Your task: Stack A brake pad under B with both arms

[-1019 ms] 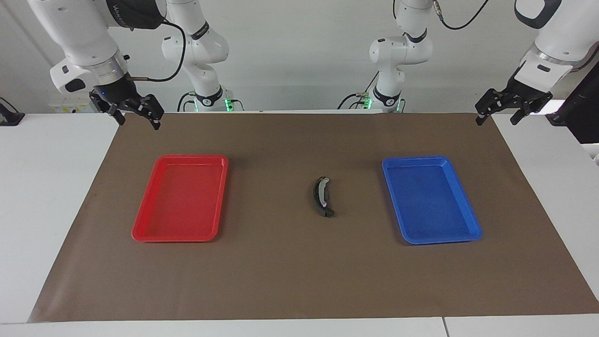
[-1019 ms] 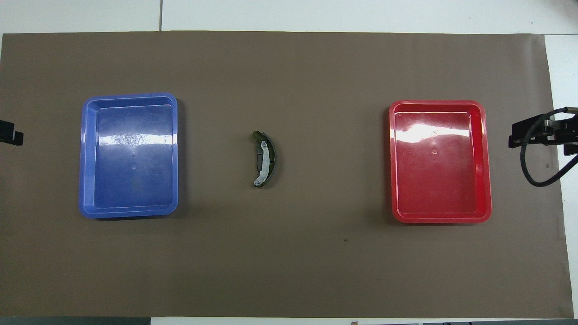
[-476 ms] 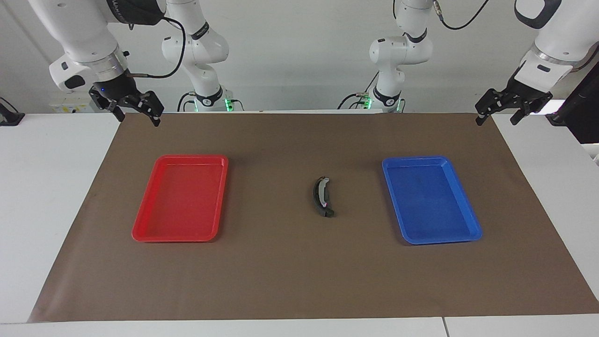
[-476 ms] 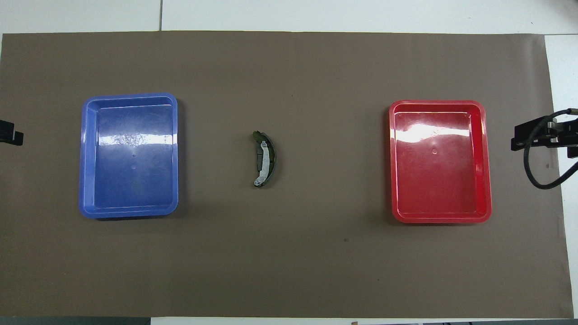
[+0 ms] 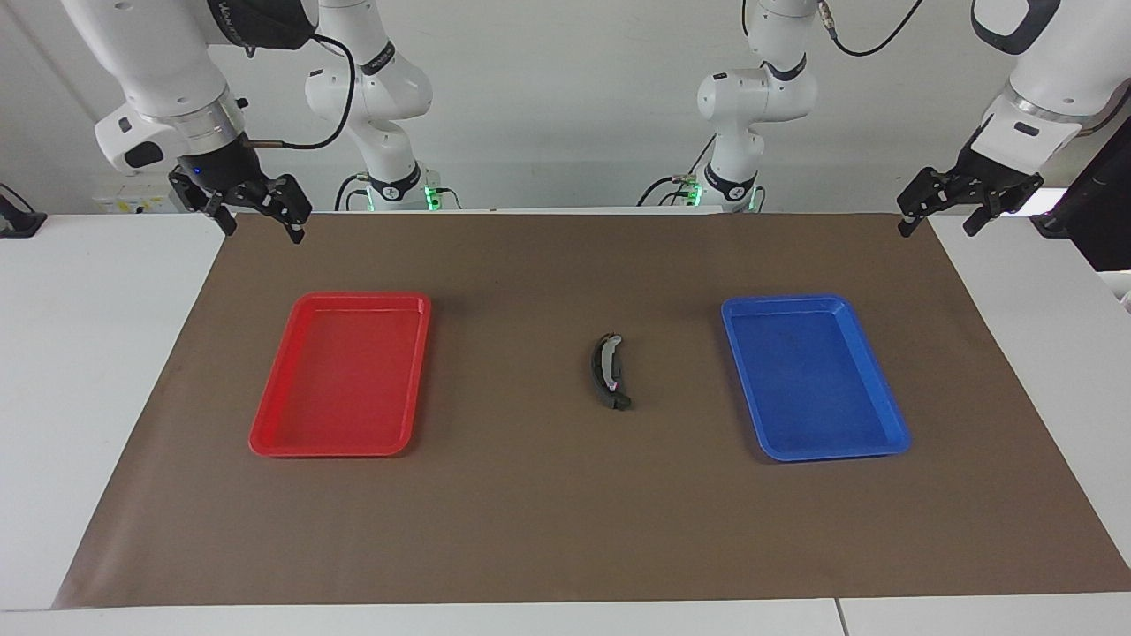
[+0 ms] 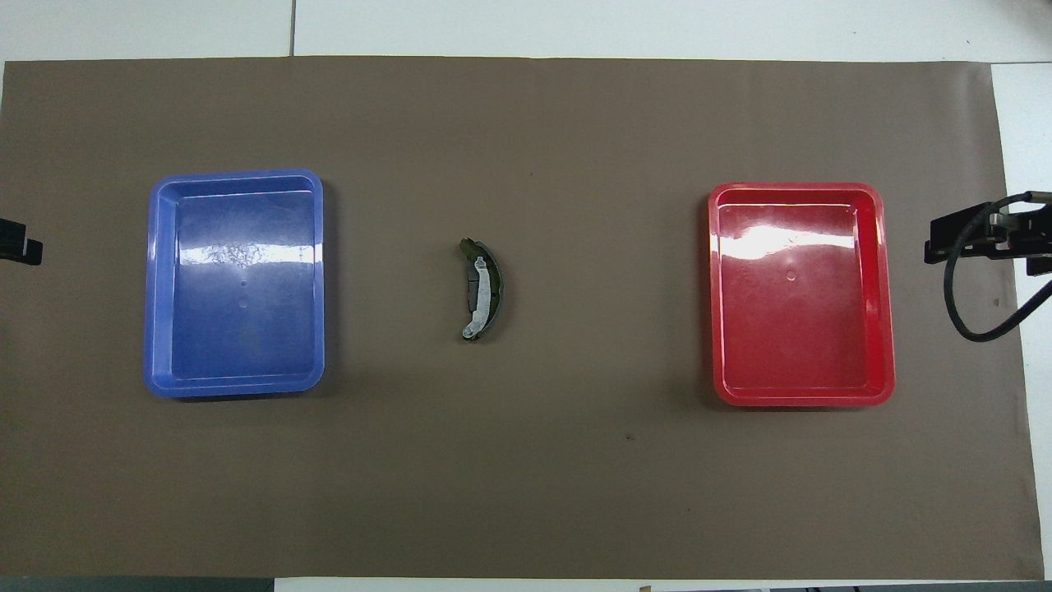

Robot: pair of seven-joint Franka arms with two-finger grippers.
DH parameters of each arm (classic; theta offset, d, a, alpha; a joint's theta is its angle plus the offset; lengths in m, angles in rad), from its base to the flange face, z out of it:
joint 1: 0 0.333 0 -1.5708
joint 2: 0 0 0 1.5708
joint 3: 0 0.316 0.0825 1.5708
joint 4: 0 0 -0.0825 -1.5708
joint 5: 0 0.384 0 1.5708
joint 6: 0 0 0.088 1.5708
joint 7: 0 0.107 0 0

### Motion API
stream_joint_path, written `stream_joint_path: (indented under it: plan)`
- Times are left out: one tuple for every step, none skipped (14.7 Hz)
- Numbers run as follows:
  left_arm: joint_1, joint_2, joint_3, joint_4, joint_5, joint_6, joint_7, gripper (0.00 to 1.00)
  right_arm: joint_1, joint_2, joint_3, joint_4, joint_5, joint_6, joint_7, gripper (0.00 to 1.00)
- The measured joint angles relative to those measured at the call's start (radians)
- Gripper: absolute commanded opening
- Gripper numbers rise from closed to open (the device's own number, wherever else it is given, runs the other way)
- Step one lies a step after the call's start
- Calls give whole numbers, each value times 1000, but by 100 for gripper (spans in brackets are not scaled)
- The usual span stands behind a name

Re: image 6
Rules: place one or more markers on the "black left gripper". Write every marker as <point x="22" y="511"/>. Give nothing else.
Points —
<point x="12" y="240"/>

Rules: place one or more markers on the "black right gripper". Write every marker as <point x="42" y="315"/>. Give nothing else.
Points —
<point x="1019" y="230"/>

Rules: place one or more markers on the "dark grey brake pad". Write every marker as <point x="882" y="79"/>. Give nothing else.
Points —
<point x="472" y="288"/>

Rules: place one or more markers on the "red plastic tray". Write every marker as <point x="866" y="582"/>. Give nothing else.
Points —
<point x="797" y="329"/>

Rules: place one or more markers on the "blue plastic tray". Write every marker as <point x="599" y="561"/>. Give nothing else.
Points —
<point x="205" y="329"/>

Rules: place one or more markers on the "brown table mat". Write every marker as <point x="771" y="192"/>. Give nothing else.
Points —
<point x="526" y="460"/>

